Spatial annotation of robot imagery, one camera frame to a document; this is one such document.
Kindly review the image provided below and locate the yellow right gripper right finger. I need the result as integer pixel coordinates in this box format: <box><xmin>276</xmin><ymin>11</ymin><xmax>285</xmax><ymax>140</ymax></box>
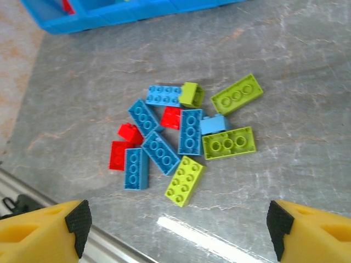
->
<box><xmin>266</xmin><ymin>199</ymin><xmax>351</xmax><ymax>263</ymax></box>

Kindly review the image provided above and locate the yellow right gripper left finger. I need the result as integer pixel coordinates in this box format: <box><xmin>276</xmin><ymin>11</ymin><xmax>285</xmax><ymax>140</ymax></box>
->
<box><xmin>0</xmin><ymin>199</ymin><xmax>93</xmax><ymax>263</ymax></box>

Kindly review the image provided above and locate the small red lego brick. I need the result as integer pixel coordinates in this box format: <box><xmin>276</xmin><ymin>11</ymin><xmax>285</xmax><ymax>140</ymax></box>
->
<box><xmin>117</xmin><ymin>123</ymin><xmax>145</xmax><ymax>146</ymax></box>
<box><xmin>160</xmin><ymin>106</ymin><xmax>183</xmax><ymax>130</ymax></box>

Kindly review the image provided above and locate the small light blue lego brick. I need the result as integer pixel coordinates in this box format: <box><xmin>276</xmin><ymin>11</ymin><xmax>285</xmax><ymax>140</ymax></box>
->
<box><xmin>200</xmin><ymin>113</ymin><xmax>231</xmax><ymax>136</ymax></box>

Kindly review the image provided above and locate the small lime green lego brick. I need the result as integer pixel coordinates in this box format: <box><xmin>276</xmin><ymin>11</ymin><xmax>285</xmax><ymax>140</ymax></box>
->
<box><xmin>178</xmin><ymin>82</ymin><xmax>206</xmax><ymax>108</ymax></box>

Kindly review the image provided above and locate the blue plastic storage bin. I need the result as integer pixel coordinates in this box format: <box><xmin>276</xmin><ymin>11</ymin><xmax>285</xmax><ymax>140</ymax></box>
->
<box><xmin>169</xmin><ymin>0</ymin><xmax>249</xmax><ymax>14</ymax></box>
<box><xmin>20</xmin><ymin>0</ymin><xmax>95</xmax><ymax>36</ymax></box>
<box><xmin>82</xmin><ymin>0</ymin><xmax>179</xmax><ymax>27</ymax></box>

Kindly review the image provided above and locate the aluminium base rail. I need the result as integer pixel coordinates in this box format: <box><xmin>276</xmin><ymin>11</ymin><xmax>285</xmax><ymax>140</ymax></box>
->
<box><xmin>0</xmin><ymin>167</ymin><xmax>157</xmax><ymax>263</ymax></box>

